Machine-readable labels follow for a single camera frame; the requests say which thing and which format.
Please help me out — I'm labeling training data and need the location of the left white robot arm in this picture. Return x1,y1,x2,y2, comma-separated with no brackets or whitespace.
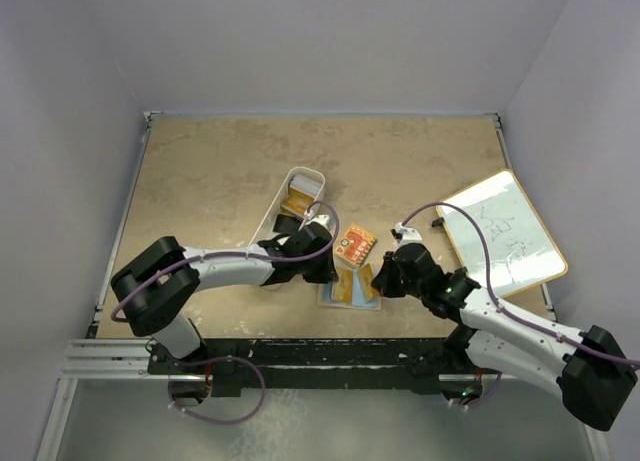
110,218,337,373

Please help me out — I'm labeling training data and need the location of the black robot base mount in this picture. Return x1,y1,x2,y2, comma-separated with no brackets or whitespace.
146,328,491,400

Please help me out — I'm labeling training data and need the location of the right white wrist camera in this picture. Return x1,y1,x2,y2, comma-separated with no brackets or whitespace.
391,223,423,248

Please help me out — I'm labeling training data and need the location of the aluminium table frame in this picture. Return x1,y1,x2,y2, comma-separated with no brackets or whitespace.
34,110,616,461

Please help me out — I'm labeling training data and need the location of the orange spiral notebook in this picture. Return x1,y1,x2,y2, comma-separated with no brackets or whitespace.
334,223,378,269

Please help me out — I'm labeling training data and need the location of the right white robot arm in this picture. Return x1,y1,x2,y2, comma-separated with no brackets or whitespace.
372,243,638,432

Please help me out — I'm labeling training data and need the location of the white oblong plastic tray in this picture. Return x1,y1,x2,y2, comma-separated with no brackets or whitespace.
250,166,326,244

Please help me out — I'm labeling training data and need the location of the gold credit card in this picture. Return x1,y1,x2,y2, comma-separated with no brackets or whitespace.
357,264,380,303
331,268,353,304

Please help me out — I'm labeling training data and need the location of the yellow framed whiteboard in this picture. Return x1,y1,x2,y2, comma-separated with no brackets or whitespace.
436,169,568,298

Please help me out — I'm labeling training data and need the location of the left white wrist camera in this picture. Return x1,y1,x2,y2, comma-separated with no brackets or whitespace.
300,212,334,231

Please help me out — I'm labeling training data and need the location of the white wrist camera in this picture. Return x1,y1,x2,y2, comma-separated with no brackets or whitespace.
391,223,423,248
300,212,334,231

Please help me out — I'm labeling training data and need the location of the white credit card stack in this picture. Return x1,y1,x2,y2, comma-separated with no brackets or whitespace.
289,173,322,198

